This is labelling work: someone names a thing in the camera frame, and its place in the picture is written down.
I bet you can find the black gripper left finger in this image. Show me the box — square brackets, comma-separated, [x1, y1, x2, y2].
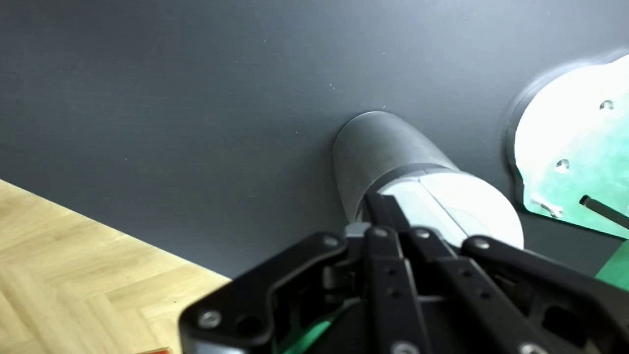
[180, 195, 423, 354]

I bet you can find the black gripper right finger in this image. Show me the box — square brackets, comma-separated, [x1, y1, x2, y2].
[402, 229, 629, 354]

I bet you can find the grey flask with white lid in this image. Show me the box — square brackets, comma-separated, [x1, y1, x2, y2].
[333, 111, 526, 249]

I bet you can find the white and green plate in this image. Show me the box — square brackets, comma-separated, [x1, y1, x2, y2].
[508, 54, 629, 290]

